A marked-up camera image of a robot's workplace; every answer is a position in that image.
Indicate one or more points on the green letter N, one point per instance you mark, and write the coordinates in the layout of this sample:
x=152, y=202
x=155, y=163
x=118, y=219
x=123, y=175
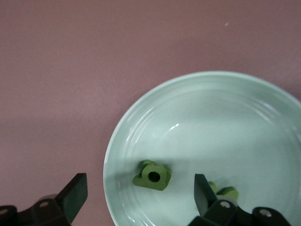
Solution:
x=229, y=191

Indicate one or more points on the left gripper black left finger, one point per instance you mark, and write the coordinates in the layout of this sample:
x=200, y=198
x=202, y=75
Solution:
x=75, y=195

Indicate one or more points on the green plate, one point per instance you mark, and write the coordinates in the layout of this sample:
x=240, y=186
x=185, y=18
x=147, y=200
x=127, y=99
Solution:
x=211, y=117

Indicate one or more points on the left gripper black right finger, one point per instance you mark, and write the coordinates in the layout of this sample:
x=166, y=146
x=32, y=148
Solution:
x=204, y=195

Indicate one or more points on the brown table cover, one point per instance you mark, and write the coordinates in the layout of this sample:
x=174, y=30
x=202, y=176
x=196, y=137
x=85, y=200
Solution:
x=70, y=70

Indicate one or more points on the green letter b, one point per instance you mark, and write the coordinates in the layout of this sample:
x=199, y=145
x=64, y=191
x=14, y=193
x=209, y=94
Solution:
x=146, y=163
x=164, y=179

